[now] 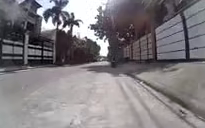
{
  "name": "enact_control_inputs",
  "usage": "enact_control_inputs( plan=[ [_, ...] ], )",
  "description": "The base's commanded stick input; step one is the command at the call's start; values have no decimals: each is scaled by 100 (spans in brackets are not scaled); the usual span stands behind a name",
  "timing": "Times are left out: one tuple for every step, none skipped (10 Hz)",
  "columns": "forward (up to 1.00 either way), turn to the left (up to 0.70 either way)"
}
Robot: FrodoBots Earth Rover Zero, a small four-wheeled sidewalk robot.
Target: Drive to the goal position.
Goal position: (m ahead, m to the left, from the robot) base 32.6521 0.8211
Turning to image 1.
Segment dark leafy trees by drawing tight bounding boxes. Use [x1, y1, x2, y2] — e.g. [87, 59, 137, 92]
[89, 0, 151, 68]

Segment grey concrete road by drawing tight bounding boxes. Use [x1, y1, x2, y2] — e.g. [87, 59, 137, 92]
[0, 60, 198, 128]

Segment small palm tree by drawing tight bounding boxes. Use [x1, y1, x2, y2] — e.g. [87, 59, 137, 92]
[62, 12, 84, 41]

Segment tall palm tree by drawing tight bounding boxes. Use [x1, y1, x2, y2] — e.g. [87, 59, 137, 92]
[42, 0, 71, 41]

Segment white slatted fence, dark posts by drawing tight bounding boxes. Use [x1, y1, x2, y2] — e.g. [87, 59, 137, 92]
[123, 0, 205, 63]

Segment pale concrete pavement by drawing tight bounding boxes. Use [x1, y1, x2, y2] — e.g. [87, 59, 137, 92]
[123, 60, 205, 128]

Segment grey multi-storey building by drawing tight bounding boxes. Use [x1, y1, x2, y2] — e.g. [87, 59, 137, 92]
[10, 0, 44, 38]

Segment white slatted fence with pillars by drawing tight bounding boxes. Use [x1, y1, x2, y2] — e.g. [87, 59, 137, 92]
[0, 31, 58, 67]

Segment narrow grey pavement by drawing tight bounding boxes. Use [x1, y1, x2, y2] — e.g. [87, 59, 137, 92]
[0, 63, 54, 75]

